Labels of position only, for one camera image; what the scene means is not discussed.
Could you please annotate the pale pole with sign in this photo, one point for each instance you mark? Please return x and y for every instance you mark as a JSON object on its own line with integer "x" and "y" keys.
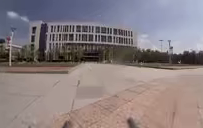
{"x": 10, "y": 50}

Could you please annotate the grey concrete slab paving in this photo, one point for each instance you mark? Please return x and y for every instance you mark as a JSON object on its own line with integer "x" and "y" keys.
{"x": 32, "y": 96}

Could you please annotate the row of small trees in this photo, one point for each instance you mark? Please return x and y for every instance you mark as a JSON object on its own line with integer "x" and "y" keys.
{"x": 55, "y": 53}

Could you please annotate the light pole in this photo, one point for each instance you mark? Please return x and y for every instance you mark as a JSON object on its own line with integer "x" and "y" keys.
{"x": 161, "y": 45}
{"x": 169, "y": 50}

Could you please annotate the row of dark trees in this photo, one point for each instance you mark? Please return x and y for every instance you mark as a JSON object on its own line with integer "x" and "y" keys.
{"x": 175, "y": 57}

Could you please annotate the building with dark dome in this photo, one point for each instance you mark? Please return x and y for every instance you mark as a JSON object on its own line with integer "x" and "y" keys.
{"x": 1, "y": 41}

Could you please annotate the red brick path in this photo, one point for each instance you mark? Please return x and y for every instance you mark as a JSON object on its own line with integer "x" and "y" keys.
{"x": 149, "y": 103}

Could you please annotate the large white multi-storey building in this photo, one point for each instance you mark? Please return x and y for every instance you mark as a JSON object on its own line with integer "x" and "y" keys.
{"x": 89, "y": 36}

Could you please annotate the reddish road strip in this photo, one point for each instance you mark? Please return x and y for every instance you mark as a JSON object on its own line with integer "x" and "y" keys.
{"x": 29, "y": 69}

